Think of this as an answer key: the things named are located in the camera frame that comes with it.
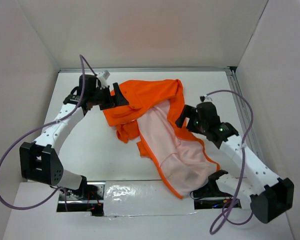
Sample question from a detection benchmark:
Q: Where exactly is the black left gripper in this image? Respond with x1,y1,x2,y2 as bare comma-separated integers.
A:
89,82,129,111

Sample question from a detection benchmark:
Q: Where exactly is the orange jacket with pink lining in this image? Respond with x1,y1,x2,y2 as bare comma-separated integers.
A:
103,79,220,199

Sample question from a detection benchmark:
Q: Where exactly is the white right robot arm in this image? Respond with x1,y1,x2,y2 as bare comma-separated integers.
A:
175,102,295,224

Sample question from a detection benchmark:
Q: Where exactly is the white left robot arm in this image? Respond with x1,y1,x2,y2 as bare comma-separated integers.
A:
19,70,129,200

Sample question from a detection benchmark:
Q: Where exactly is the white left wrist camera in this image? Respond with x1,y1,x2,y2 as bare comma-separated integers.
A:
96,70,110,89

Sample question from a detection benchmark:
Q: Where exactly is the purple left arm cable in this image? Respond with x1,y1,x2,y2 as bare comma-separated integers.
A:
0,54,98,212

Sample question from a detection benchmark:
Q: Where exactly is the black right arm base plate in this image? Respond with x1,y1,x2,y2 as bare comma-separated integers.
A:
189,189,233,210

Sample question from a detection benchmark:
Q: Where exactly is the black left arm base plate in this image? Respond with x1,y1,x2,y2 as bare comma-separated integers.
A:
56,182,105,217

